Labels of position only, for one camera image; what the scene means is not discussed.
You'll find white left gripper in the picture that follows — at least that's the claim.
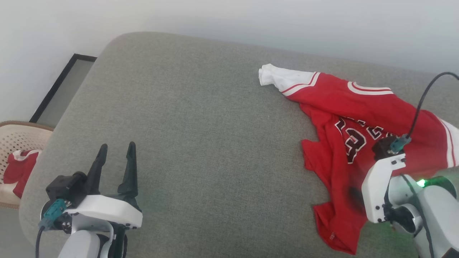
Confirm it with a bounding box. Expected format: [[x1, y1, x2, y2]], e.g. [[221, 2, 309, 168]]
[[66, 142, 143, 229]]

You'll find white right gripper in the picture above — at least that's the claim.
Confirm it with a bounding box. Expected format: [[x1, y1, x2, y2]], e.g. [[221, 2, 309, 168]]
[[361, 152, 407, 223]]

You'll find red and white basketball jersey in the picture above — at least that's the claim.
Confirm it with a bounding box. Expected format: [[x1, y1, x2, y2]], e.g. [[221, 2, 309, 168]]
[[258, 63, 459, 255]]

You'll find grey fabric sofa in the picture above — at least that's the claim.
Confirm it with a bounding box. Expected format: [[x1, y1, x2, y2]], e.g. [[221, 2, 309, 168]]
[[19, 32, 459, 258]]

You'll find red garment with white trim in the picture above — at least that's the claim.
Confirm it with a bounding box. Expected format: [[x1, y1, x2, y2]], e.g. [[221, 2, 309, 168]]
[[3, 149, 42, 199]]

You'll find black framed glass panel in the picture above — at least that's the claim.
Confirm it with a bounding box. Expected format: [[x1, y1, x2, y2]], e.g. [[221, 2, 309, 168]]
[[29, 54, 98, 128]]

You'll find beige perforated laundry basket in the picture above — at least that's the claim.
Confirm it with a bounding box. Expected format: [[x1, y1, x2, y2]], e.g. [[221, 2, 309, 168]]
[[0, 121, 54, 209]]

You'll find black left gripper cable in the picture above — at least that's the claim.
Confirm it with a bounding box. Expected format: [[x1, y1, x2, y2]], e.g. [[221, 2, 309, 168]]
[[35, 199, 68, 258]]

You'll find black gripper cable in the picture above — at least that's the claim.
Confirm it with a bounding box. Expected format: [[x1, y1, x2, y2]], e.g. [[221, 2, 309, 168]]
[[390, 72, 459, 154], [35, 199, 68, 258]]

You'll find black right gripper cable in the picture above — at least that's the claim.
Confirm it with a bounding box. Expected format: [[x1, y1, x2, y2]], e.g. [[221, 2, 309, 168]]
[[390, 72, 459, 154]]

